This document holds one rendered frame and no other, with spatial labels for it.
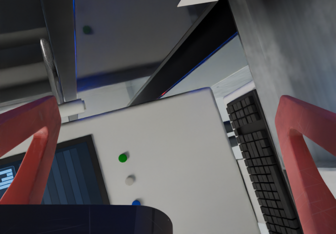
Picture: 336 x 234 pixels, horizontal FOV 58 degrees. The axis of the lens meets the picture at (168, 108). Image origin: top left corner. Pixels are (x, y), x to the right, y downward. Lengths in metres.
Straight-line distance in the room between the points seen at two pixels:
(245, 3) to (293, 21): 0.11
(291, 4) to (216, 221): 0.58
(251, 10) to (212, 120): 0.40
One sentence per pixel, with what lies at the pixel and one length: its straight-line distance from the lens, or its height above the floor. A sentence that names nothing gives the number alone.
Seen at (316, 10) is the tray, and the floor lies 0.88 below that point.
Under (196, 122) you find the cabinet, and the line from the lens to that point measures 0.85.
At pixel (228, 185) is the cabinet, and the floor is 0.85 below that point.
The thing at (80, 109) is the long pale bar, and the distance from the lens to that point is 0.55.
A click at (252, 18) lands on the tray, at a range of 0.56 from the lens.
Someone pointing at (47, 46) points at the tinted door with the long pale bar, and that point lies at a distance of 0.46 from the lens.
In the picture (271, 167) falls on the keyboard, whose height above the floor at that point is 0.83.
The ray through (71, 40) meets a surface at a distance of 0.43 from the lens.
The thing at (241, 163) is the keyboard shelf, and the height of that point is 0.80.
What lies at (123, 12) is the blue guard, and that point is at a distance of 0.38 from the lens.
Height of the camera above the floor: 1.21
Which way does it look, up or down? 18 degrees down
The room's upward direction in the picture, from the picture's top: 105 degrees counter-clockwise
